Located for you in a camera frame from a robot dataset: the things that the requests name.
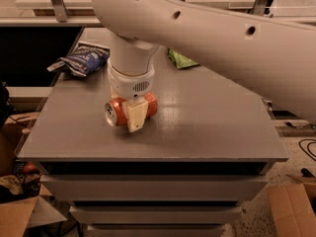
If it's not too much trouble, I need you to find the cardboard box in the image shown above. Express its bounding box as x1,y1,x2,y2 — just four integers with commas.
0,112,67,237
267,176,316,237

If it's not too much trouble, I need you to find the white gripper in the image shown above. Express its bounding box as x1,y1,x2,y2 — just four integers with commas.
108,61,155,133

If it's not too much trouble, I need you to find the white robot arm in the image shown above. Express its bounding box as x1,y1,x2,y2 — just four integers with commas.
92,0,316,123

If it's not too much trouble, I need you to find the metal railing frame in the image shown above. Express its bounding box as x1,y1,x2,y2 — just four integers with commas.
0,0,316,28

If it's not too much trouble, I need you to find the black cable on floor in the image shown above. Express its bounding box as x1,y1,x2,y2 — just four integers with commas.
298,137,316,162

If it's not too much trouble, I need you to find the cardboard box right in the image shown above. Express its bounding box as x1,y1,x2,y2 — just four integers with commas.
267,176,316,237

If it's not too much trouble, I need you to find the grey drawer cabinet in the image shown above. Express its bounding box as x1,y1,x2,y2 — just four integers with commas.
14,27,290,237

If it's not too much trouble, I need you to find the green snack bag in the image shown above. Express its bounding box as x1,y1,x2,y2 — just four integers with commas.
167,49,198,69

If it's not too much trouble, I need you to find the red coke can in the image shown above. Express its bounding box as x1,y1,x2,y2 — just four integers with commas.
105,93,158,126

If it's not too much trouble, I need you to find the blue chip bag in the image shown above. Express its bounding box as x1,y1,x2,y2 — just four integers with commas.
47,41,110,77

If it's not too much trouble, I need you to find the cardboard box left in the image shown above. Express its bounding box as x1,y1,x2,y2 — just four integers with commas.
0,112,67,237

